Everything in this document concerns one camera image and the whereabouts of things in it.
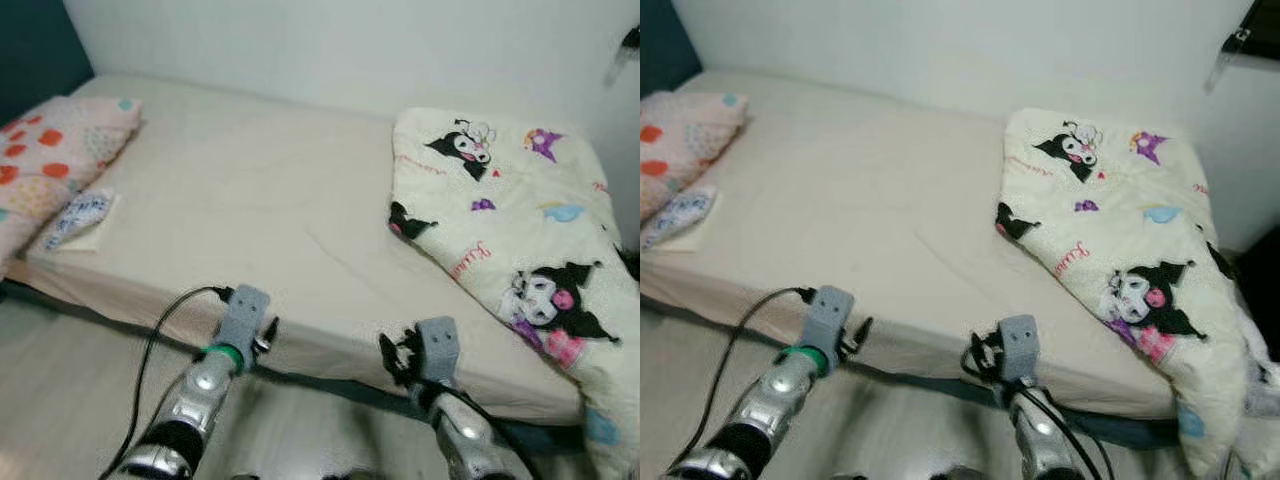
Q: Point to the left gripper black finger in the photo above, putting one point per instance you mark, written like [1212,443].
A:
[863,330]
[271,330]

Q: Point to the cream cartoon print blanket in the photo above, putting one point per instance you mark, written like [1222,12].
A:
[1130,230]
[520,230]

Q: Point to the white blue lettered book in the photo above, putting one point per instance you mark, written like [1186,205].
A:
[78,218]
[680,215]

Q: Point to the pink patterned pillow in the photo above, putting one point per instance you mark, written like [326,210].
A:
[685,145]
[50,160]

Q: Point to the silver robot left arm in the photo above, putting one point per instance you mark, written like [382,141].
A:
[195,395]
[775,395]

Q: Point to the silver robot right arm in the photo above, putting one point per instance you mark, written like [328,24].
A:
[1040,430]
[465,430]

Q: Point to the cream sheeted bed mattress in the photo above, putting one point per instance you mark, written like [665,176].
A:
[870,200]
[260,200]

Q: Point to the grey robot left leg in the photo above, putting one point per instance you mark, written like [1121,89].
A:
[243,476]

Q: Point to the blue upholstered headboard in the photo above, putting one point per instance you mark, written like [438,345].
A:
[35,50]
[662,45]

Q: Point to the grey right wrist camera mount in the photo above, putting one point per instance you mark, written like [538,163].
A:
[438,348]
[1018,345]

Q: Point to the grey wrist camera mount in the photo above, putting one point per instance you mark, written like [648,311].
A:
[242,315]
[438,348]
[828,315]
[1018,345]

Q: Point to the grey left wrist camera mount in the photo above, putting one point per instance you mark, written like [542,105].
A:
[242,315]
[828,315]

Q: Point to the dark blue bed frame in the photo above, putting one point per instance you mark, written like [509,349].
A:
[920,385]
[340,392]

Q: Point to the black wall fixture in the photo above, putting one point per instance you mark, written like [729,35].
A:
[1262,30]
[625,50]

